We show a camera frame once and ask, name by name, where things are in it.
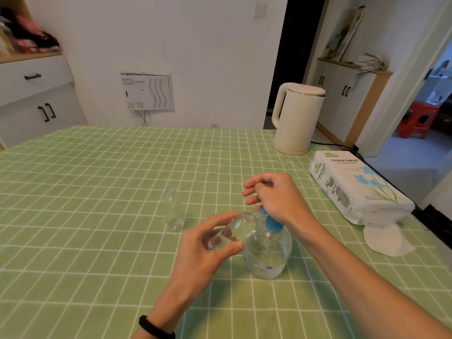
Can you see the grey crumpled bundle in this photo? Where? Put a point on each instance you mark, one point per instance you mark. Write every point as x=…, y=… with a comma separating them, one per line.
x=372, y=61

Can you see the person's right fingers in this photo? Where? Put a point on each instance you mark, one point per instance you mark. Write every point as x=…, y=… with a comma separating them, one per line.
x=255, y=188

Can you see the person's left thumb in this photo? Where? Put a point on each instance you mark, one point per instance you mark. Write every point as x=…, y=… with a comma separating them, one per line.
x=231, y=249

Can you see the white shelf unit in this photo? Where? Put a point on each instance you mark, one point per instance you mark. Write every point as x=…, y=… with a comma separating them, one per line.
x=439, y=84

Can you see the white cabinet with drawer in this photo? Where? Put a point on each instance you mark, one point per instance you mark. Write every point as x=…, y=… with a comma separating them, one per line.
x=24, y=102

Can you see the person's left forearm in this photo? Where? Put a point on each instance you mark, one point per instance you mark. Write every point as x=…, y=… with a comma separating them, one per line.
x=159, y=323

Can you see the green checked tablecloth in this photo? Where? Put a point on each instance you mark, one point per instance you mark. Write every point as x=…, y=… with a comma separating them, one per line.
x=88, y=208

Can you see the white tissue sheet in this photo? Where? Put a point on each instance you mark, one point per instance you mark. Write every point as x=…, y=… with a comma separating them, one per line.
x=386, y=240

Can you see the pile of clothes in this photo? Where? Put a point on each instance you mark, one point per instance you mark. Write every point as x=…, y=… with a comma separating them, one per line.
x=28, y=35

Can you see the black wristband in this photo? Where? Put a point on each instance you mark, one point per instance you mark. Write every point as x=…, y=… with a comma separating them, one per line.
x=153, y=327

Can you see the red plastic stool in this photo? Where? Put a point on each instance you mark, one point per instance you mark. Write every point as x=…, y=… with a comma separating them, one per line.
x=418, y=118

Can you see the person's right forearm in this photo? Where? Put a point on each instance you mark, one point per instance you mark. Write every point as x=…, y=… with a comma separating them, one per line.
x=360, y=275

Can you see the white wall switch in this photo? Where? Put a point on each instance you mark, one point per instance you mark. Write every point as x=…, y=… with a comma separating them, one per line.
x=259, y=9

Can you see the leaning painted canvas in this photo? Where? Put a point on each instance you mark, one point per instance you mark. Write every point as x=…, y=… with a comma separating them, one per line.
x=344, y=35

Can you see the small clear plastic bottle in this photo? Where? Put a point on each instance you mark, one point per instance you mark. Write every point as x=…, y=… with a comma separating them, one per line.
x=174, y=211
x=242, y=225

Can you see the person's right hand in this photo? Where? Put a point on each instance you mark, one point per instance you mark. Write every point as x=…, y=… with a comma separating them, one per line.
x=282, y=201

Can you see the white tissue paper pack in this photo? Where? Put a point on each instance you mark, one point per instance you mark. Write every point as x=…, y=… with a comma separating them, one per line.
x=356, y=187

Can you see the person's left hand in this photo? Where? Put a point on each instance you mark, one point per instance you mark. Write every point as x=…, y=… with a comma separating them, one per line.
x=197, y=257

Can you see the white wall panel cover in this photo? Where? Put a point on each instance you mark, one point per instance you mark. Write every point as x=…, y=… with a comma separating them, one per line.
x=155, y=91

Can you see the white wooden sideboard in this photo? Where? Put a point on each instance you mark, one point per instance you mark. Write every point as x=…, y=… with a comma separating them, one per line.
x=356, y=98

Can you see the clear pump bottle blue top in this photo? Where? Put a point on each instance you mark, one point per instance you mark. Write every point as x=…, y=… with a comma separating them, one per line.
x=268, y=250

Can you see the cream electric kettle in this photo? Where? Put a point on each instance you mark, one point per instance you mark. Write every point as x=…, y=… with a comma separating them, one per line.
x=298, y=119

